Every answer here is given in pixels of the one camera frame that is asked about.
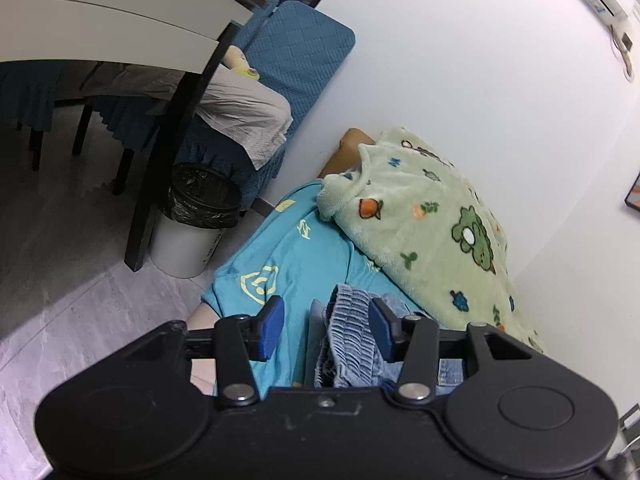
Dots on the framed wall picture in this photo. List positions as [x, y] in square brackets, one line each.
[634, 192]

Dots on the light blue denim jeans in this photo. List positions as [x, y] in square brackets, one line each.
[350, 340]

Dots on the green printed fleece blanket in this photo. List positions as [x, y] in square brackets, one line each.
[430, 220]

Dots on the dark blue pleated chair skirt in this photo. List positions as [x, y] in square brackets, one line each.
[210, 145]

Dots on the white trash bin black bag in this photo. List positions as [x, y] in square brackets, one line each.
[180, 245]

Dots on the yellow plush toy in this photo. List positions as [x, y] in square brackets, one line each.
[242, 65]

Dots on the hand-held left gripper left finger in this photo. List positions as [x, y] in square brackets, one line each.
[270, 327]

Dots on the white table with black legs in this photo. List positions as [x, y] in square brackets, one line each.
[100, 20]

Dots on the turquoise t-shirt with yellow print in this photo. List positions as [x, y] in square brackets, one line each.
[280, 260]

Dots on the grey cloth on chair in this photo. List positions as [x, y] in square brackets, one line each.
[240, 110]

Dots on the blue quilted chair back cover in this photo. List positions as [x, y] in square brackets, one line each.
[257, 20]
[305, 55]

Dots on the brown mattress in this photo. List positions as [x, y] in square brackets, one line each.
[345, 157]

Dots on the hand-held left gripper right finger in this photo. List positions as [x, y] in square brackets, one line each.
[382, 330]

